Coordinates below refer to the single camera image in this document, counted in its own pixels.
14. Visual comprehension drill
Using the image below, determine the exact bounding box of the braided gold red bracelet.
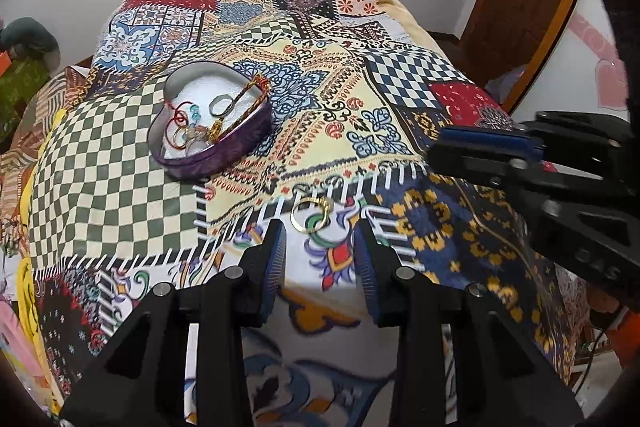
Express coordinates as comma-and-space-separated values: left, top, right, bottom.
207, 74, 272, 144

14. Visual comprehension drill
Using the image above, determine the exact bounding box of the yellow blanket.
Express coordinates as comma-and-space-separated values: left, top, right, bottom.
16, 108, 67, 416

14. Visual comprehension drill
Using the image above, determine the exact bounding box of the pink slipper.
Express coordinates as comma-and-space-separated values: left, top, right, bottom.
0, 301, 41, 391

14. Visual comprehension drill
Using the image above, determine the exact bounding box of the striped orange brown blanket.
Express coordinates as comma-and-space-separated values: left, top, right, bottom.
1, 65, 89, 237

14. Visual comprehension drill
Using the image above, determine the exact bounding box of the gold bangle ring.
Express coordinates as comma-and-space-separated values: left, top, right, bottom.
288, 195, 335, 235

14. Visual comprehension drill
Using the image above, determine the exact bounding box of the small silver ring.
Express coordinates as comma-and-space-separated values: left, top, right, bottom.
208, 93, 237, 119

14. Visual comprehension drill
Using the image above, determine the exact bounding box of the colourful patchwork bed cover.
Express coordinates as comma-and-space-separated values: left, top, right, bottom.
28, 0, 576, 426

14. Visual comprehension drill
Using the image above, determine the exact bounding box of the dark green pillow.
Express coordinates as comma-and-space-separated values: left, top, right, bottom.
1, 17, 61, 72

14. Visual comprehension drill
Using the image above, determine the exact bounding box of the purple heart-shaped jewelry box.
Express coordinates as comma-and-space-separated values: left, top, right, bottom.
148, 61, 273, 181

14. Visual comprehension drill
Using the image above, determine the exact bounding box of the red string bracelet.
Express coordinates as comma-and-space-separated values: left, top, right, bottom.
162, 100, 194, 152

